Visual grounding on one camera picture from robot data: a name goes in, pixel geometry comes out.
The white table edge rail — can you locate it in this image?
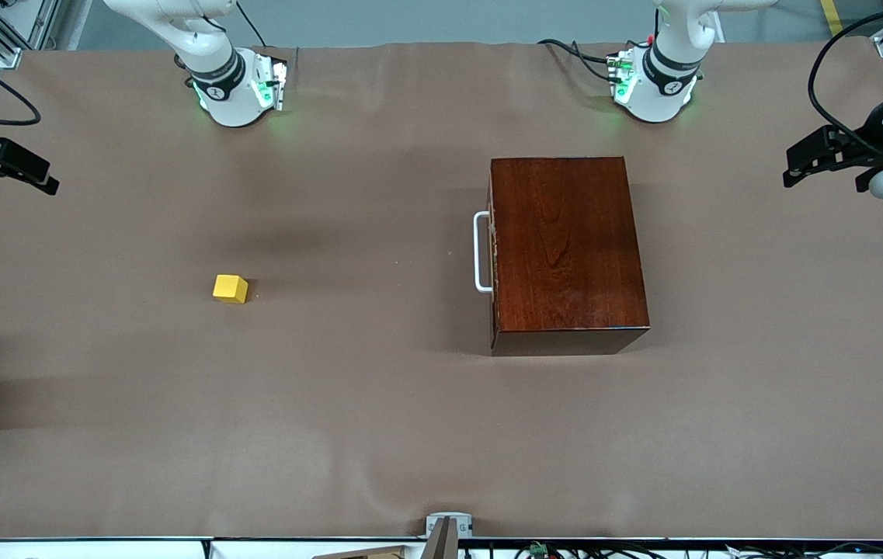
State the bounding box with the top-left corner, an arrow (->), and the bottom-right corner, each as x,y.
0,537 -> 883,559

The light wood drawer white handle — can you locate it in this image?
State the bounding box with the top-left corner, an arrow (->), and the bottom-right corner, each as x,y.
474,161 -> 499,352

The dark red wooden cabinet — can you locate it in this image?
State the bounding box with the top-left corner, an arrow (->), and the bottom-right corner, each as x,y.
488,157 -> 652,358

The black base cable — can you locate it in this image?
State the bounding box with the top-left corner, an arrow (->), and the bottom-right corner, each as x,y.
538,39 -> 622,82
235,4 -> 265,47

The black left base cable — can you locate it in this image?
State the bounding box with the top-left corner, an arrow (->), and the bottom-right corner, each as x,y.
538,39 -> 622,82

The brown cardboard piece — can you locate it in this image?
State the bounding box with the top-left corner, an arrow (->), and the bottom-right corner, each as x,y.
311,545 -> 408,559

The black right base cable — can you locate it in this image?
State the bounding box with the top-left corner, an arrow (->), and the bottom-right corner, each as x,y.
235,4 -> 265,47

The yellow floor tape strip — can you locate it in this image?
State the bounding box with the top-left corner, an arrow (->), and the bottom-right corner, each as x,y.
820,0 -> 847,40

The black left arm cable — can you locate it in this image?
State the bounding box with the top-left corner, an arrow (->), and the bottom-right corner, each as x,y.
808,4 -> 883,154

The yellow cube block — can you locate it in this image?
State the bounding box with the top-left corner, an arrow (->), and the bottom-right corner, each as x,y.
213,275 -> 249,304

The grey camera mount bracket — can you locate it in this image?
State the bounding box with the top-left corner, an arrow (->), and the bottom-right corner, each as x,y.
424,512 -> 475,559

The table cover cloth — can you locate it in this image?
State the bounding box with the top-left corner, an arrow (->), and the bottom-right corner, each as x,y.
0,40 -> 883,540

